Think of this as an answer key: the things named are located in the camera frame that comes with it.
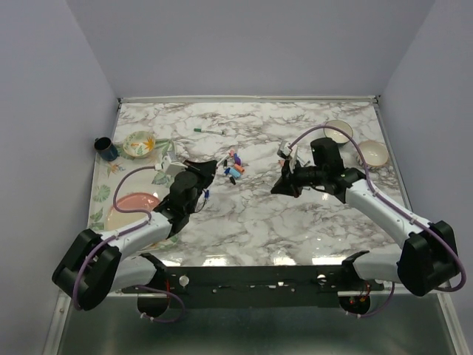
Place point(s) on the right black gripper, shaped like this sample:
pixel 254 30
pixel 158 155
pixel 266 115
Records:
pixel 287 183

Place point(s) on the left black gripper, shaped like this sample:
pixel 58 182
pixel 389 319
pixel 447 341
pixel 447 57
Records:
pixel 205 170

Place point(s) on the light blue highlighter cap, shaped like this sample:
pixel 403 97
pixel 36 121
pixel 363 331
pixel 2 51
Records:
pixel 234 173

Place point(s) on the orange highlighter cap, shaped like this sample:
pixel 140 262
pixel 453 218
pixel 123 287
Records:
pixel 239 168

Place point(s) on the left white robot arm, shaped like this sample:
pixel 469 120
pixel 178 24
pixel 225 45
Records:
pixel 89 269

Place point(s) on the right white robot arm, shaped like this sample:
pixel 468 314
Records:
pixel 427 256

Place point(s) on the purple highlighter cap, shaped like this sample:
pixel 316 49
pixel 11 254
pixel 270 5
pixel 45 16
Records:
pixel 237 160

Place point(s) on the green capped marker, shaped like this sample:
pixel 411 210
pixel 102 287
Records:
pixel 217 132

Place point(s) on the white ceramic bowl blue rim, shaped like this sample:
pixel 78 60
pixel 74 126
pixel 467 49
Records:
pixel 339 131

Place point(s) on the floral ceramic bowl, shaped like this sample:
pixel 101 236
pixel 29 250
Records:
pixel 139 144

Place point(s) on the floral plastic tray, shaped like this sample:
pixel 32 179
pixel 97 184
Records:
pixel 143 190

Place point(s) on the dark blue metal cup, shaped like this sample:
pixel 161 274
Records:
pixel 106 149

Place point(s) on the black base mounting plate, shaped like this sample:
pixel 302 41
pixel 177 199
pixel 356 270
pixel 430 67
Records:
pixel 259 286

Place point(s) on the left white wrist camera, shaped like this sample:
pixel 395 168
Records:
pixel 169 164

